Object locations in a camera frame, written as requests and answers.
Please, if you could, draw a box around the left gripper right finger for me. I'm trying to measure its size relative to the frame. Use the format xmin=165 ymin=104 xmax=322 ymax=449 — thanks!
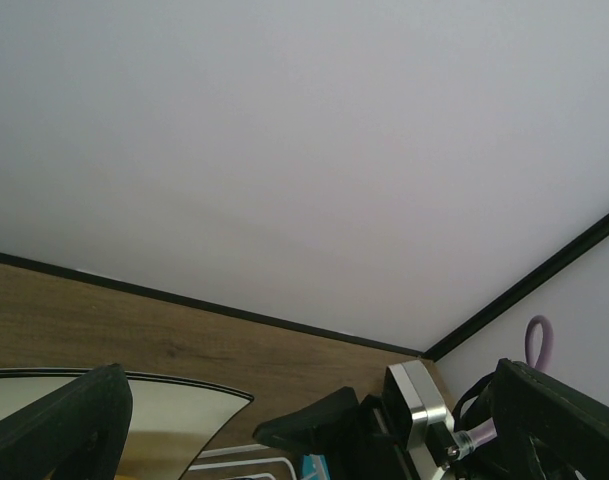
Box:
xmin=492 ymin=359 xmax=609 ymax=479

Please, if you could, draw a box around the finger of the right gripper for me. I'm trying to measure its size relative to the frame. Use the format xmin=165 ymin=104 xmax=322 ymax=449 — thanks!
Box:
xmin=253 ymin=386 xmax=359 ymax=455

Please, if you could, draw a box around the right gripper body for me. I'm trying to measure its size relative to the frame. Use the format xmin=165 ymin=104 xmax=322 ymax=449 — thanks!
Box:
xmin=328 ymin=395 xmax=419 ymax=480

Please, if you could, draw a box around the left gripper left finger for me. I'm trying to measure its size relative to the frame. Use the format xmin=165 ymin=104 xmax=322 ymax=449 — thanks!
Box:
xmin=0 ymin=364 xmax=133 ymax=479

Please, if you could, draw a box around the teal dotted plate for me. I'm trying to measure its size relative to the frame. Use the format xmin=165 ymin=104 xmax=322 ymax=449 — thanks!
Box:
xmin=300 ymin=454 xmax=331 ymax=480

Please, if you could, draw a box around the cream square plate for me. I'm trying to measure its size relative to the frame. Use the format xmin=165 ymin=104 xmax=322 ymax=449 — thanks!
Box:
xmin=0 ymin=368 xmax=253 ymax=479

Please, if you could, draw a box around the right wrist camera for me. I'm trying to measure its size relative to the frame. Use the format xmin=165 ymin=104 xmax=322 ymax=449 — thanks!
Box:
xmin=381 ymin=360 xmax=456 ymax=479

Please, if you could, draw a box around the white wire dish rack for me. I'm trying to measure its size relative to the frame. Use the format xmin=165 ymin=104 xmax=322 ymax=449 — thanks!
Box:
xmin=184 ymin=444 xmax=299 ymax=479

